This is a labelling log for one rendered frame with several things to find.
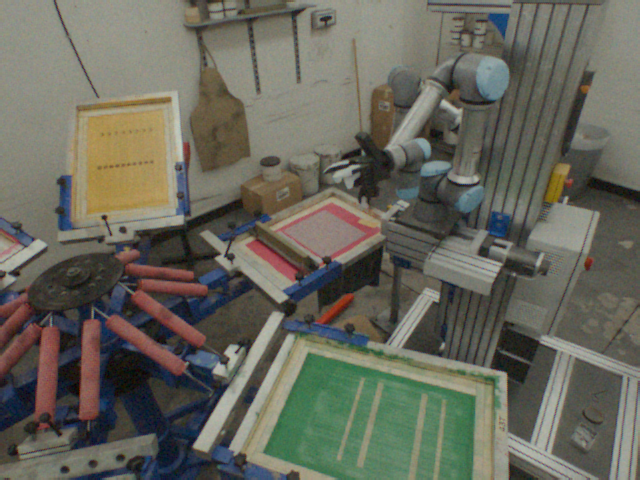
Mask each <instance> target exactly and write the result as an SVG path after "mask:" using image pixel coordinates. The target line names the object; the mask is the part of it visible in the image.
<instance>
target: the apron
mask: <svg viewBox="0 0 640 480"><path fill-rule="evenodd" d="M201 43H202V42H201ZM203 46H204V48H205V49H206V51H207V53H208V54H209V56H210V58H211V61H212V63H213V65H214V68H215V69H213V68H206V69H204V70H203V71H202V64H203ZM200 73H201V74H200V80H199V102H198V104H197V106H196V107H195V109H194V110H193V111H192V112H191V115H190V117H189V118H190V123H191V127H192V131H193V134H194V138H195V142H196V147H197V151H198V156H199V160H200V164H201V168H202V172H204V171H206V170H210V169H215V168H216V167H219V166H223V165H225V164H232V163H237V162H239V161H240V160H241V159H242V158H246V157H250V147H249V137H248V129H247V123H246V116H245V105H244V103H243V102H242V100H241V99H238V98H236V97H234V96H233V95H232V94H231V93H230V92H229V90H228V88H227V86H226V84H225V82H224V80H223V78H222V76H221V74H220V73H219V71H218V70H217V67H216V64H215V62H214V60H213V58H212V56H211V53H210V51H209V50H208V48H207V46H206V45H205V43H204V44H203V43H202V44H201V54H200Z"/></svg>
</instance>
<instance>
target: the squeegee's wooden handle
mask: <svg viewBox="0 0 640 480"><path fill-rule="evenodd" d="M255 229H256V231H257V235H258V236H259V235H260V236H261V237H262V238H264V239H265V240H266V241H268V242H269V243H271V244H272V245H273V246H275V247H276V248H277V249H278V250H279V251H281V252H282V253H283V254H286V255H287V256H289V257H290V258H292V259H293V260H294V261H296V262H297V263H298V264H299V263H302V264H304V265H305V266H306V267H307V268H310V260H309V255H308V254H306V253H305V252H303V251H302V250H300V249H299V248H297V247H296V246H295V245H293V244H292V243H290V242H289V241H287V240H286V239H284V238H283V237H281V236H280V235H279V234H278V233H277V232H275V231H274V230H272V229H271V228H269V227H268V226H265V225H264V224H262V223H261V222H259V221H258V222H256V223H255Z"/></svg>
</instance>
